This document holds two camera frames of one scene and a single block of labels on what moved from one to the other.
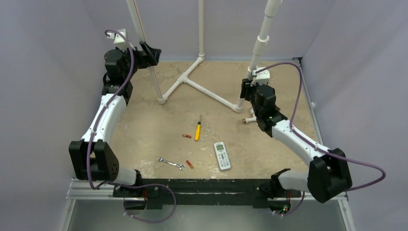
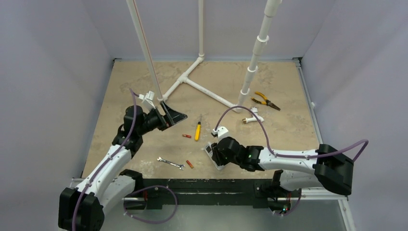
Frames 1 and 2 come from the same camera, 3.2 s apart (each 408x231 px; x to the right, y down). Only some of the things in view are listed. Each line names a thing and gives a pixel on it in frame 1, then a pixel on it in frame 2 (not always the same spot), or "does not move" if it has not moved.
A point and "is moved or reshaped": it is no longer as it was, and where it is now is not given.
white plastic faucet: [246, 120] does not move
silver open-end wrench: [181, 166] does not move
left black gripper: [152, 57] → [174, 117]
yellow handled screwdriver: [198, 130] does not move
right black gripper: [245, 90] → [215, 153]
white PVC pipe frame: [271, 7] does not move
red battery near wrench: [189, 164] does not move
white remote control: [222, 156] is moved or reshaped
